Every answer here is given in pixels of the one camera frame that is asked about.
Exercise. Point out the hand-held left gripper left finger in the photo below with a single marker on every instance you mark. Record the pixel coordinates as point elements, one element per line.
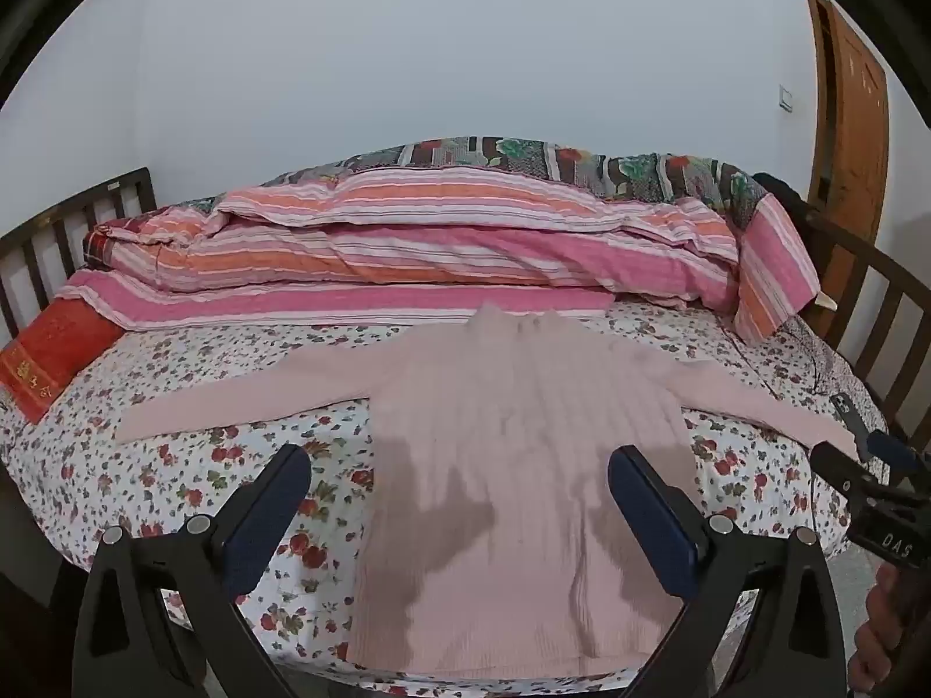
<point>254,534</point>

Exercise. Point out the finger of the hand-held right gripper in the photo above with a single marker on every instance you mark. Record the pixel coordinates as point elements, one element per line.
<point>844,471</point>
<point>893,451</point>

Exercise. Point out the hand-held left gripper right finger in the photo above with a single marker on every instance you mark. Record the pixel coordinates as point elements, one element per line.
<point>654,520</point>

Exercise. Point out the pink knit sweater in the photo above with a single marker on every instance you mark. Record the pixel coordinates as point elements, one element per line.
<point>524,451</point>

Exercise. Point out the person's right hand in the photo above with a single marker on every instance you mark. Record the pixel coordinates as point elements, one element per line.
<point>884,632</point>

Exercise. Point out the floral bed sheet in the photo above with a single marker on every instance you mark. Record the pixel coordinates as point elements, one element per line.
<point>182,465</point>

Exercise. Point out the red embroidered pillow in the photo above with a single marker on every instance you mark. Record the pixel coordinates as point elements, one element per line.
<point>51,356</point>

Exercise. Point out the dark cloth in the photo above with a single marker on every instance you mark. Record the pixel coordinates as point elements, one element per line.
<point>785,200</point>

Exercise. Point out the brown wooden door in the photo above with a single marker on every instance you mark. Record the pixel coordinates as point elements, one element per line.
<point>858,123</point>

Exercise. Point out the pink orange striped quilt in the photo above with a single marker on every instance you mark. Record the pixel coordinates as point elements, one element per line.
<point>436,254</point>

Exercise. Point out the dark wooden headboard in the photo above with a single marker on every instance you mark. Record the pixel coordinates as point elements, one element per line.
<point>80,211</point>

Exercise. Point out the patchwork floral blanket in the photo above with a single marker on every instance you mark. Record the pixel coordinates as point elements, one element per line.
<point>524,156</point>

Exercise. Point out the white wall switch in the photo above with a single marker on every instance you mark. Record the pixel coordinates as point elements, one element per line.
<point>786,98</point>

